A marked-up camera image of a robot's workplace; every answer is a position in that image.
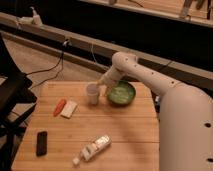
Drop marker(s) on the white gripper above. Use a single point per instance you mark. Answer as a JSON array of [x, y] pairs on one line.
[[110, 78]]

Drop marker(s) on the orange carrot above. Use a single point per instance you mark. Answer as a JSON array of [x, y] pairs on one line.
[[59, 107]]

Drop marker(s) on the green ceramic bowl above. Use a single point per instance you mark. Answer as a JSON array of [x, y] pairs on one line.
[[122, 94]]

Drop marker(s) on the white plastic bottle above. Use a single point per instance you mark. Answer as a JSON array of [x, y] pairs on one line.
[[92, 149]]

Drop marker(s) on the black phone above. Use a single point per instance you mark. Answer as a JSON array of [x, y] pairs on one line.
[[41, 145]]

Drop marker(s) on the white ceramic cup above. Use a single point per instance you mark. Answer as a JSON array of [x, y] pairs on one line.
[[93, 93]]

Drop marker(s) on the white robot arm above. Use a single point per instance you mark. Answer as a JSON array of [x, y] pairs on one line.
[[185, 119]]

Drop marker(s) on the white rectangular block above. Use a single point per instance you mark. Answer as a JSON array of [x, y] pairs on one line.
[[68, 109]]

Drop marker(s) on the white device on ledge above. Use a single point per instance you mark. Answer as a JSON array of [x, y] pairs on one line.
[[35, 19]]

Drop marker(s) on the black chair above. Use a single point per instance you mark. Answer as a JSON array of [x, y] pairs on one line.
[[14, 89]]

